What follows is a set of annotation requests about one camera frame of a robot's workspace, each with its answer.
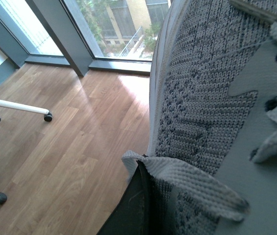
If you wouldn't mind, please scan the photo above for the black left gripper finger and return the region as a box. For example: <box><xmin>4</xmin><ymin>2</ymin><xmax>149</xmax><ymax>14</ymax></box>
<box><xmin>97</xmin><ymin>161</ymin><xmax>151</xmax><ymax>235</ymax></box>

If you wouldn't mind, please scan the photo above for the grey sneaker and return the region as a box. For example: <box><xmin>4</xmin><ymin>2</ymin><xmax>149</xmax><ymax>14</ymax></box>
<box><xmin>116</xmin><ymin>0</ymin><xmax>277</xmax><ymax>235</ymax></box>

